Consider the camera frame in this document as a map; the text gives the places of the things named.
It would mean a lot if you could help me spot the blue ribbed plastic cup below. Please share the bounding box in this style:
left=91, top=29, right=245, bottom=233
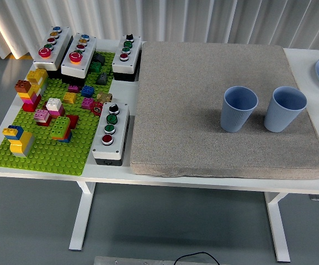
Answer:
left=220, top=86, right=259, bottom=134
left=263, top=86, right=308, bottom=133

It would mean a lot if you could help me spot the grey-brown fabric mat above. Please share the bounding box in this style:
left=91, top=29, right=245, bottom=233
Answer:
left=130, top=41, right=319, bottom=180

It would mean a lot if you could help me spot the four-button control box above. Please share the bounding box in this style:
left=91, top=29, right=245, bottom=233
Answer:
left=91, top=102, right=131, bottom=167
left=111, top=34, right=143, bottom=82

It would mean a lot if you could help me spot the brass pipe fitting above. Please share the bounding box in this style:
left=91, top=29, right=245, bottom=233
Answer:
left=96, top=92, right=113, bottom=103

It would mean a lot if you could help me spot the red valve handwheel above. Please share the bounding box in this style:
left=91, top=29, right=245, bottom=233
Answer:
left=89, top=101, right=104, bottom=116

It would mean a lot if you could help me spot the blue toy brick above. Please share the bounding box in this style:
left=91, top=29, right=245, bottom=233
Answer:
left=81, top=85, right=95, bottom=98

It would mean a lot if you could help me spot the red toy brick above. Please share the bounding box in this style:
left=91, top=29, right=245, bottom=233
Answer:
left=65, top=114, right=79, bottom=130

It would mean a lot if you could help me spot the yellow toy brick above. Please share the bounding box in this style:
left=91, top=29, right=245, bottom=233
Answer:
left=63, top=92, right=78, bottom=104

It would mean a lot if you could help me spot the green orange blue brick stack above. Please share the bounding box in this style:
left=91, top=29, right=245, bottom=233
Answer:
left=50, top=115, right=73, bottom=144

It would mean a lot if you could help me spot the five-button control box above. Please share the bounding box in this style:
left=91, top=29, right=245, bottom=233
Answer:
left=61, top=33, right=98, bottom=85
left=33, top=26, right=74, bottom=80

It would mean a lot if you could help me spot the white table leg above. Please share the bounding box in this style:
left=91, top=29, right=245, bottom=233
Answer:
left=264, top=192, right=291, bottom=263
left=68, top=181, right=96, bottom=251

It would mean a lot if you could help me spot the white pleated curtain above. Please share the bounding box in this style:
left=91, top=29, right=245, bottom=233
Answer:
left=0, top=0, right=319, bottom=59

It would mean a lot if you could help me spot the green studded baseplate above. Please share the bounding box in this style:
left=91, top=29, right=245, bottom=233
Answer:
left=0, top=51, right=116, bottom=177

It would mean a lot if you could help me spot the pink white red brick stack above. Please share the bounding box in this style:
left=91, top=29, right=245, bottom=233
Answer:
left=34, top=109, right=52, bottom=127

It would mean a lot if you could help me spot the yellow white brick stack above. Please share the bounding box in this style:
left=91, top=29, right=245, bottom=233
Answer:
left=26, top=68, right=49, bottom=96

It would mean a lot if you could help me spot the brown yellow red brick tower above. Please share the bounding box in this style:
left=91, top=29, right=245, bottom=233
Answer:
left=14, top=79, right=42, bottom=113

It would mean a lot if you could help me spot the blue yellow grey brick stack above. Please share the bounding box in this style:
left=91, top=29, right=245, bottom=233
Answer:
left=2, top=125, right=35, bottom=158

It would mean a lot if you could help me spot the black cable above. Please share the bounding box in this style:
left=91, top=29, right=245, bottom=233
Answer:
left=174, top=251, right=220, bottom=265

